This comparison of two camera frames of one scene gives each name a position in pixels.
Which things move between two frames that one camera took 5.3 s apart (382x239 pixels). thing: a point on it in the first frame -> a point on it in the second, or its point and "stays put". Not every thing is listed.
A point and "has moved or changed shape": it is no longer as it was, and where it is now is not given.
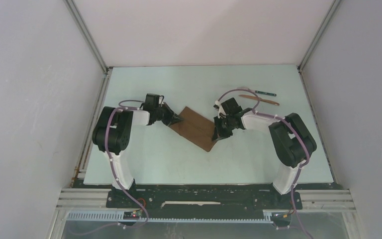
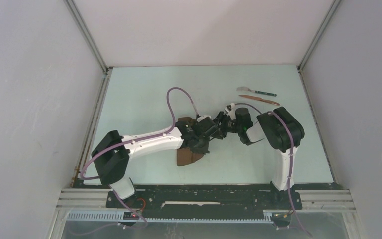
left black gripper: [171, 118] -> [204, 150]
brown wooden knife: [260, 99] stays put
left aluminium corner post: [86, 35] stays put
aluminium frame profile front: [79, 199] stays put
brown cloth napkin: [195, 129] has moved or changed shape
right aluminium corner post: [318, 35] stays put
